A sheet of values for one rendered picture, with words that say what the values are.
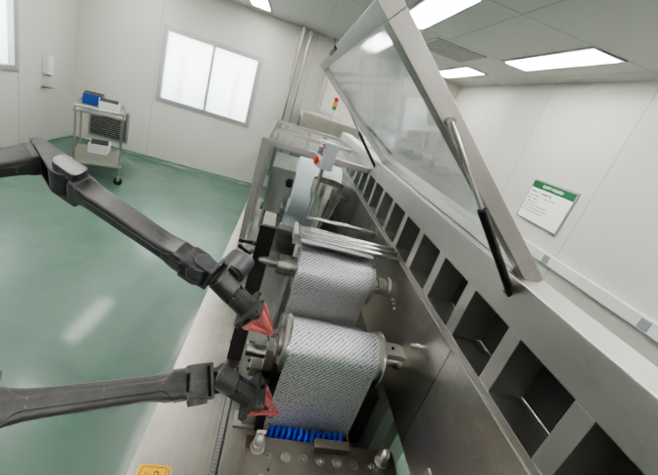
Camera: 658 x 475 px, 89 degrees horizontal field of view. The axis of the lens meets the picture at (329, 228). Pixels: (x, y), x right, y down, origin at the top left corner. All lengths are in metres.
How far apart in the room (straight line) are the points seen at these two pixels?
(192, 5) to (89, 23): 1.59
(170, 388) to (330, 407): 0.41
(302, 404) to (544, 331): 0.61
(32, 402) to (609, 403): 0.83
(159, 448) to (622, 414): 0.99
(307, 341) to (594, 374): 0.56
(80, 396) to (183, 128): 5.94
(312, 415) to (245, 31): 5.87
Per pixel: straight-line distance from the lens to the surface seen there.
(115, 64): 6.83
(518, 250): 0.68
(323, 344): 0.87
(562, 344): 0.62
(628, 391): 0.56
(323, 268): 1.02
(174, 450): 1.13
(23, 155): 1.02
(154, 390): 0.82
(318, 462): 1.02
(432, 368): 0.87
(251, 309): 0.85
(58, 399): 0.77
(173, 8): 6.56
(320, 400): 0.98
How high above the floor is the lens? 1.84
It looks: 20 degrees down
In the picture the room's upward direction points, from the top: 18 degrees clockwise
